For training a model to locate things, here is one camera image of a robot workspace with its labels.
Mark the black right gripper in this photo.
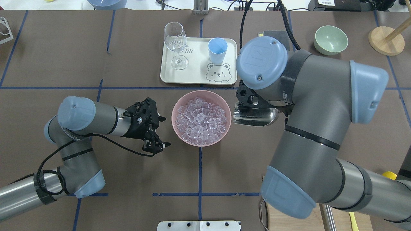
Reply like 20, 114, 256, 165
235, 82, 272, 113

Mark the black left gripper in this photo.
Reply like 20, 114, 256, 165
122, 98, 171, 156

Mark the stainless steel ice scoop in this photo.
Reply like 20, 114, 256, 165
233, 107, 279, 127

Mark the pink bowl of ice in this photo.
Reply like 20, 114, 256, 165
171, 90, 232, 147

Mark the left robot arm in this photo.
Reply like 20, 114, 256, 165
0, 96, 170, 222

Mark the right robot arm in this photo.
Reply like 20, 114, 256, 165
236, 36, 411, 230

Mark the light blue plastic cup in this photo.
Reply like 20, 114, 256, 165
207, 38, 228, 64

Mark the wooden cup tree stand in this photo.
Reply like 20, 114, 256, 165
368, 0, 410, 56

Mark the cream bear serving tray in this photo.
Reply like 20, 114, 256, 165
160, 38, 238, 85

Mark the black power strip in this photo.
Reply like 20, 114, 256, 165
227, 0, 280, 11

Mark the clear wine glass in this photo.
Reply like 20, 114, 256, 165
164, 22, 189, 70

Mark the green ceramic bowl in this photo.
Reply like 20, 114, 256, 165
314, 25, 348, 56

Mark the black device box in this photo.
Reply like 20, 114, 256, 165
307, 0, 395, 12

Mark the wooden cutting board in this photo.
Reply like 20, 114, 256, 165
259, 200, 373, 231

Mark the blue plastic bowl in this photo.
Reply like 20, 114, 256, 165
87, 0, 127, 10

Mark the large yellow lemon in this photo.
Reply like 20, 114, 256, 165
382, 171, 397, 180

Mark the yellow plastic knife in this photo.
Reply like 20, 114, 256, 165
348, 212, 359, 231

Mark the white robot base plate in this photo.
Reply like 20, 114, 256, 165
157, 220, 242, 231

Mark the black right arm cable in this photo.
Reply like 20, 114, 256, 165
239, 0, 302, 52

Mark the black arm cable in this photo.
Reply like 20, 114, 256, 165
239, 0, 302, 52
35, 133, 155, 196

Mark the aluminium frame post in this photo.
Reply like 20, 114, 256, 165
193, 0, 209, 15

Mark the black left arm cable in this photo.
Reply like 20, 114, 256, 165
35, 133, 155, 196

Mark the white wire cup rack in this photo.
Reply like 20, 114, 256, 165
0, 17, 14, 45

